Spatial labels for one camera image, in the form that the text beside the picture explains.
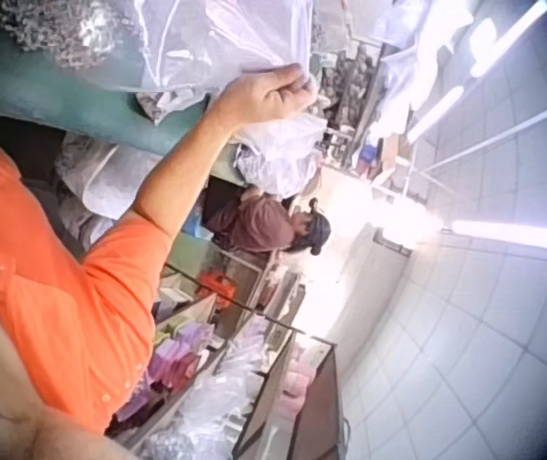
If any person's right hand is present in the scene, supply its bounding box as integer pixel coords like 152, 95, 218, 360
211, 62, 321, 135

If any clear plastic bag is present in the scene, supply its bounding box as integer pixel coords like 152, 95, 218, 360
52, 0, 315, 97

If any cluttered shelf of goods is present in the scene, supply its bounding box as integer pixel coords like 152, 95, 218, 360
310, 40, 399, 178

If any heap of white plastic bags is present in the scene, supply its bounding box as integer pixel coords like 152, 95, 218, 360
234, 107, 327, 200

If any hanging white cloth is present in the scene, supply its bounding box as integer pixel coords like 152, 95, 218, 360
377, 0, 478, 130

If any fluorescent tube light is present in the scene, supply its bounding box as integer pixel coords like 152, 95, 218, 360
468, 0, 547, 78
449, 218, 547, 253
406, 85, 468, 145

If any orange plastic bag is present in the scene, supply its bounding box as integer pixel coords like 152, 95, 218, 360
194, 271, 237, 304

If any white sack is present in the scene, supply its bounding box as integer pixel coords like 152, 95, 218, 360
55, 133, 159, 236

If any green work table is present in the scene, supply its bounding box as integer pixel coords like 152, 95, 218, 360
0, 0, 250, 188

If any heap of grey patterned fabric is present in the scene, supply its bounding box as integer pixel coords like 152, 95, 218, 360
0, 0, 145, 68

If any glass display cabinet with fabrics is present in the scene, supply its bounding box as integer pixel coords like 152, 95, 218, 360
109, 263, 351, 460

